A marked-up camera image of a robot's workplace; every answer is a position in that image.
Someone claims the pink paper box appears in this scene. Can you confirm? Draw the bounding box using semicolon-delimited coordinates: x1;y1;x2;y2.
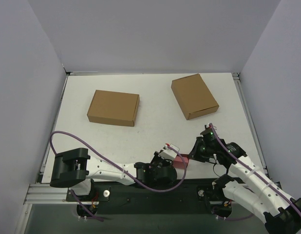
173;154;189;169

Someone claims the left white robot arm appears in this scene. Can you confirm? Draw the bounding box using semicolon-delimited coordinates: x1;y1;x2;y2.
50;146;177;201

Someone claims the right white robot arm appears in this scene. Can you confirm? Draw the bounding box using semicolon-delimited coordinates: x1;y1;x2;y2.
189;124;301;234

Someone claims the right brown cardboard box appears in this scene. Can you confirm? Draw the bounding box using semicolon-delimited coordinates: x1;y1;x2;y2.
171;74;219;120

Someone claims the brown cardboard box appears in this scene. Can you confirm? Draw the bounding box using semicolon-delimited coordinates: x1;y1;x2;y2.
171;74;219;120
87;90;140;127

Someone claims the left brown cardboard box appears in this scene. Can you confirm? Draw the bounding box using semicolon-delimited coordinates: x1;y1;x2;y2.
87;90;140;127

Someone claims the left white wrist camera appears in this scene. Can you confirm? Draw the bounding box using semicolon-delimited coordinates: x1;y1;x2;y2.
158;144;180;160

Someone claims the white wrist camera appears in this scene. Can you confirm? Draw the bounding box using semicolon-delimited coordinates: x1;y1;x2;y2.
205;123;217;130
158;144;180;160

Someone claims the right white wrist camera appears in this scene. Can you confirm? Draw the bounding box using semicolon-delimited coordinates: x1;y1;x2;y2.
205;123;217;130

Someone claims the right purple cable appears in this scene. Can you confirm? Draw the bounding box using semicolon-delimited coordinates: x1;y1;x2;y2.
208;122;301;226

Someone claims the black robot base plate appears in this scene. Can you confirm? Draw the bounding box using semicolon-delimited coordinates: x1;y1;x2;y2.
75;178;232;218

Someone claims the aluminium table frame rail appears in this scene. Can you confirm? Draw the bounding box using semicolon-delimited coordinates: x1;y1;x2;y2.
232;72;270;179

